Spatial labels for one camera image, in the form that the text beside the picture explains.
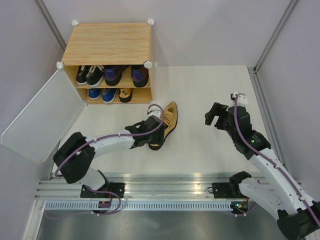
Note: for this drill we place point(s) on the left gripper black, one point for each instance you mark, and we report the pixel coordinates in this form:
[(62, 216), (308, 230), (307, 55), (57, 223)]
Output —
[(159, 139)]

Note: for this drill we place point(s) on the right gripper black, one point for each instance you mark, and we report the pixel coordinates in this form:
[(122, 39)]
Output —
[(217, 109)]

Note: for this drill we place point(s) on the gold loafer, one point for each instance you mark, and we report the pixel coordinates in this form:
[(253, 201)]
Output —
[(170, 121), (125, 95)]

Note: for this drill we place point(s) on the blue canvas sneaker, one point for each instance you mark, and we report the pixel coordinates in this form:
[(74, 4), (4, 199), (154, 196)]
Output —
[(108, 95), (94, 93)]

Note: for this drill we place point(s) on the purple loafer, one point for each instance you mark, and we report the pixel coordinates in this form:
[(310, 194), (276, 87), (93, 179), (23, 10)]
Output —
[(139, 75), (113, 74)]

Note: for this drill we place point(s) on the black canvas sneaker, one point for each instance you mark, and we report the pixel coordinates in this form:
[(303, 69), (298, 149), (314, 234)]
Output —
[(95, 76), (81, 77)]

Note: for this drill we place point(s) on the frosted white cabinet door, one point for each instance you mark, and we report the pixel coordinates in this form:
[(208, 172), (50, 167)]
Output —
[(37, 129)]

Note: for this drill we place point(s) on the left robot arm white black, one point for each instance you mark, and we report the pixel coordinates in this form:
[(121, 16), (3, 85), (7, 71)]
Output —
[(75, 156)]

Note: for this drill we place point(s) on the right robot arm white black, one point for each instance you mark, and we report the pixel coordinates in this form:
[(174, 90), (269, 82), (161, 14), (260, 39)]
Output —
[(296, 213)]

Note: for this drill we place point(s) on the wooden shoe cabinet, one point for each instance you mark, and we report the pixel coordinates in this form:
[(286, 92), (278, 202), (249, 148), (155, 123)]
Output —
[(111, 44)]

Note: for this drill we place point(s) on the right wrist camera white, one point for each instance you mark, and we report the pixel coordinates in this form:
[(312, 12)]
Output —
[(242, 99)]

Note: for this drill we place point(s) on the aluminium mounting rail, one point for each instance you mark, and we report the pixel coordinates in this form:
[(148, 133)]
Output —
[(142, 186)]

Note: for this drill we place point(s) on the white slotted cable duct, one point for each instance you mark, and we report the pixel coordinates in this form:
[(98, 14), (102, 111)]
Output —
[(131, 205)]

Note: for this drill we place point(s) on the right aluminium frame post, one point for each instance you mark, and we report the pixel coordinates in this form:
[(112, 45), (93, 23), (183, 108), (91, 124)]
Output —
[(275, 34)]

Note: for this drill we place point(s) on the aluminium frame post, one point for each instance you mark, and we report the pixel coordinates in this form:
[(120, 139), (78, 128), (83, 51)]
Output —
[(275, 34), (50, 23)]

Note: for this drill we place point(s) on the left aluminium frame post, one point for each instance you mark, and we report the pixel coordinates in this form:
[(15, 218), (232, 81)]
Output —
[(50, 23)]

